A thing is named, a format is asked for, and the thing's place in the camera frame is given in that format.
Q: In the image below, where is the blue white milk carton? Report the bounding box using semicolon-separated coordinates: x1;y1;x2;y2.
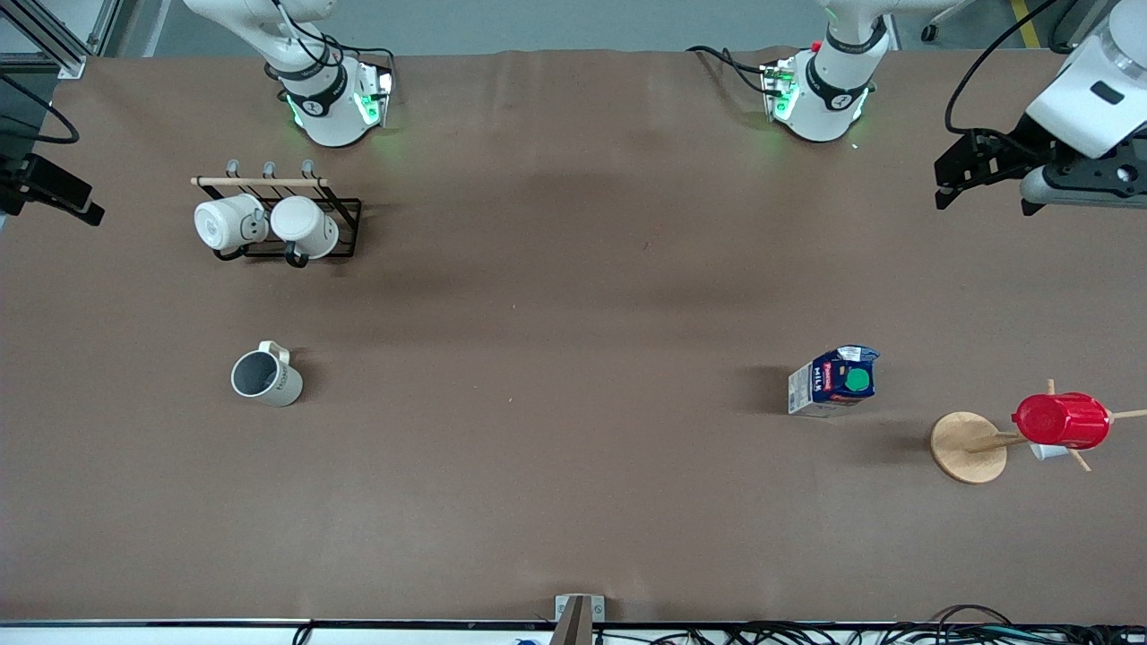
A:
788;346;881;418

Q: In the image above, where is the beige mug with grey inside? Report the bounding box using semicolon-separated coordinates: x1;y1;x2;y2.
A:
231;340;304;408

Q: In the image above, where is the red plastic cup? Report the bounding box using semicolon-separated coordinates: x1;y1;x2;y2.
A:
1012;392;1113;451

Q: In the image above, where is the white ceramic mug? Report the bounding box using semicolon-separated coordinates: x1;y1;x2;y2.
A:
271;196;341;262
194;194;269;253

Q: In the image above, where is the wooden mug tree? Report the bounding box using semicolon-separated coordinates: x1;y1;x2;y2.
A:
930;379;1147;486

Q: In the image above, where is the black looped cable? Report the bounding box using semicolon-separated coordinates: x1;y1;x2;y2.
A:
0;72;82;146

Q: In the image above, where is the aluminium frame profile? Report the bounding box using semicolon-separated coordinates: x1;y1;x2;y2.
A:
0;0;91;80

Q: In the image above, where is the black wire mug rack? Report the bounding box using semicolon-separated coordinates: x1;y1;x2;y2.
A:
191;159;363;268

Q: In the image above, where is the black base cable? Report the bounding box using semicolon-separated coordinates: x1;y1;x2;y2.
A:
687;45;773;96

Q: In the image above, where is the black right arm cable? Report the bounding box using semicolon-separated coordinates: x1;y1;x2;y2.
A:
267;0;397;90

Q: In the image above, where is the black cable bundle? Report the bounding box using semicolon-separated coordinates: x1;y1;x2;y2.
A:
591;605;1147;645

